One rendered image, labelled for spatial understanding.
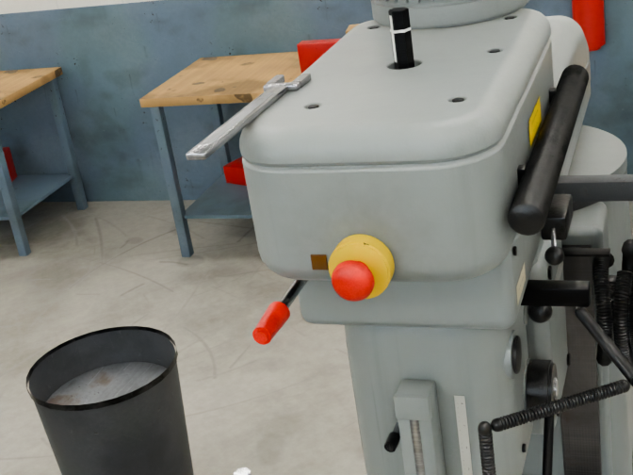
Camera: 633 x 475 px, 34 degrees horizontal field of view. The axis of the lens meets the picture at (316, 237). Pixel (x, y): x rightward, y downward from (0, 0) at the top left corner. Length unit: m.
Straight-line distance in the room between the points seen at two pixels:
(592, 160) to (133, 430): 1.89
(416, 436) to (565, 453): 0.63
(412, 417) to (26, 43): 5.54
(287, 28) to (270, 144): 4.80
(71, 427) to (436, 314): 2.24
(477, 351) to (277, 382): 3.14
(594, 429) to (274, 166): 0.92
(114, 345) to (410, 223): 2.68
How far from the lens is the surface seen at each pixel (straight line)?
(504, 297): 1.09
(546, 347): 1.39
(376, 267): 0.97
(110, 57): 6.29
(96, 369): 3.61
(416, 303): 1.12
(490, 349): 1.19
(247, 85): 5.20
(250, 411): 4.14
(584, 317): 1.23
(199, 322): 4.87
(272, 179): 0.99
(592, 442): 1.78
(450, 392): 1.21
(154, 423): 3.27
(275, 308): 1.05
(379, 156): 0.95
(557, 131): 1.16
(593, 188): 1.47
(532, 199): 0.98
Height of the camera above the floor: 2.18
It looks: 23 degrees down
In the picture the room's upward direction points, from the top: 9 degrees counter-clockwise
